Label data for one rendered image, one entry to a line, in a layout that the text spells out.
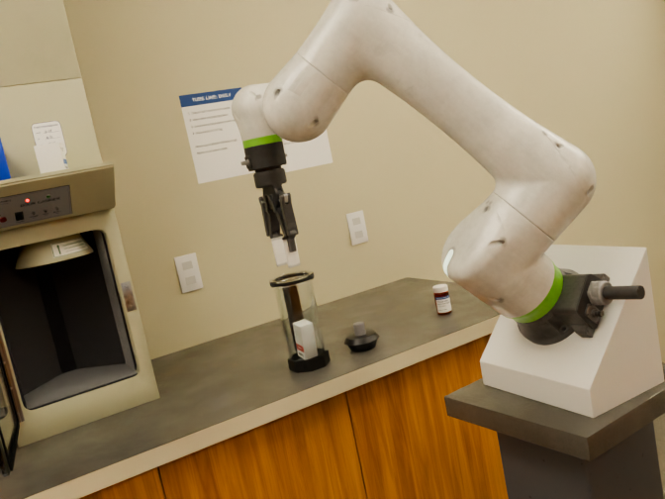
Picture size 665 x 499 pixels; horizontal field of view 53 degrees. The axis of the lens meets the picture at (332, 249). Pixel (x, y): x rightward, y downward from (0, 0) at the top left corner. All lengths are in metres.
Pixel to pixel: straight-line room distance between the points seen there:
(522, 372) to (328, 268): 1.20
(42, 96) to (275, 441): 0.92
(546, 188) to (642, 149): 2.40
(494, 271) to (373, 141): 1.41
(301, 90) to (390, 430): 0.91
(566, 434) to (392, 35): 0.68
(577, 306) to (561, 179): 0.21
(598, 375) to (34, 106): 1.26
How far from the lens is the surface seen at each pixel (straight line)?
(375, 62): 1.11
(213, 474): 1.51
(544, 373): 1.23
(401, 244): 2.50
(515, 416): 1.21
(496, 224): 1.10
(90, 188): 1.56
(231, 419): 1.46
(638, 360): 1.25
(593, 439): 1.14
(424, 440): 1.76
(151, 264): 2.11
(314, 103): 1.10
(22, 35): 1.67
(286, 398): 1.50
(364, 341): 1.67
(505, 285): 1.13
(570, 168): 1.11
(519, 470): 1.36
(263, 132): 1.55
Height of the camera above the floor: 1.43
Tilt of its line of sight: 8 degrees down
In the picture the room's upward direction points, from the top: 11 degrees counter-clockwise
